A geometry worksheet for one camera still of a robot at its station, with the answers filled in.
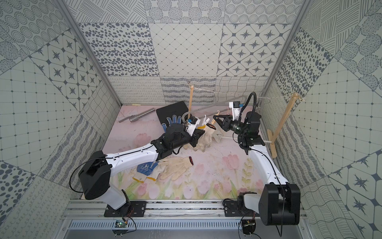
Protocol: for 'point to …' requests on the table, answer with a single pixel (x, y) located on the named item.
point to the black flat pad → (179, 109)
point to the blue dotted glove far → (175, 126)
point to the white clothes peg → (205, 122)
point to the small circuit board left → (120, 223)
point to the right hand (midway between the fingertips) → (214, 118)
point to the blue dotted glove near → (149, 169)
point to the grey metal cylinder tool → (134, 118)
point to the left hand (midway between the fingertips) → (208, 134)
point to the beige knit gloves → (174, 167)
